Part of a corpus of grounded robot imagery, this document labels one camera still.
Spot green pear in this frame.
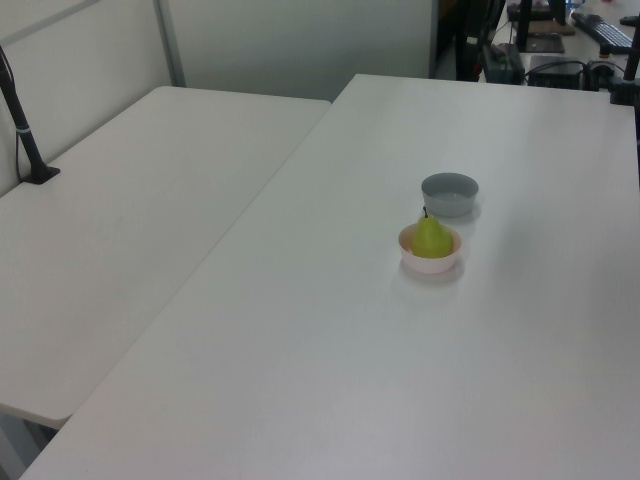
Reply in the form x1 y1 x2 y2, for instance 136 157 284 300
411 206 455 260

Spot pink plastic bowl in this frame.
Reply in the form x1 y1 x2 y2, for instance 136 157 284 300
397 222 462 275

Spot grey plastic bowl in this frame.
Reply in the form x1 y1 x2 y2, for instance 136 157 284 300
420 172 480 218

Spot white side table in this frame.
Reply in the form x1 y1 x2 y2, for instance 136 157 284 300
0 85 333 429

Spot dark green power unit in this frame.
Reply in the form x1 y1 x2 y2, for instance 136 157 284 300
480 43 526 84

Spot black electronics box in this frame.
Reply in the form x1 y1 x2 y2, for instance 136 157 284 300
526 54 587 90

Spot black monitor stand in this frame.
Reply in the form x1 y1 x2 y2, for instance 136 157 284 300
514 0 567 55

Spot black computer keyboard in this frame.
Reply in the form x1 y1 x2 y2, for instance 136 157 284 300
569 11 634 50

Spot grey metal partition post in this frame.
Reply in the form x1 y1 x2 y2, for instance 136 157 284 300
153 0 187 89

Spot black camera stand with base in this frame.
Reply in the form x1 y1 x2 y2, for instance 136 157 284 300
0 44 62 186

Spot black cable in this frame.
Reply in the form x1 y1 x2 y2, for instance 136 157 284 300
631 103 640 192

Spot black clamp camera stand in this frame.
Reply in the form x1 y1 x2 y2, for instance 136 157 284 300
606 14 640 107

